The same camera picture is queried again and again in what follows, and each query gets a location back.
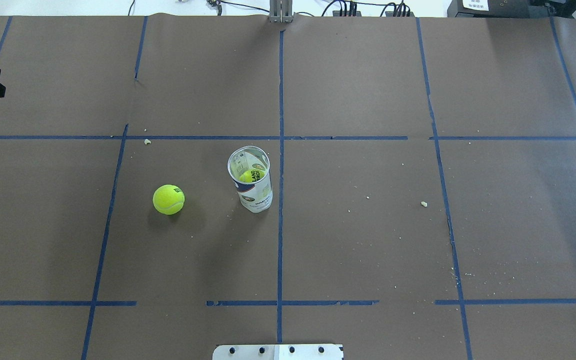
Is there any yellow tennis ball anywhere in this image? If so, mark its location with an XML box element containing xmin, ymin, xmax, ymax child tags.
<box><xmin>152</xmin><ymin>184</ymin><xmax>186</xmax><ymax>215</ymax></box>

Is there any clear tennis ball can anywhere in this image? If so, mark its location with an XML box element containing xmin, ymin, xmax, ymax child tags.
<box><xmin>227</xmin><ymin>145</ymin><xmax>274</xmax><ymax>214</ymax></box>

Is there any tennis ball inside can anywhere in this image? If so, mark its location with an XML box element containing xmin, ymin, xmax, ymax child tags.
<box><xmin>238</xmin><ymin>170</ymin><xmax>256</xmax><ymax>183</ymax></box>

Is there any black computer box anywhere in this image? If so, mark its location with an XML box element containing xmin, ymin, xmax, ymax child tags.
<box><xmin>446</xmin><ymin>0</ymin><xmax>576</xmax><ymax>19</ymax></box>

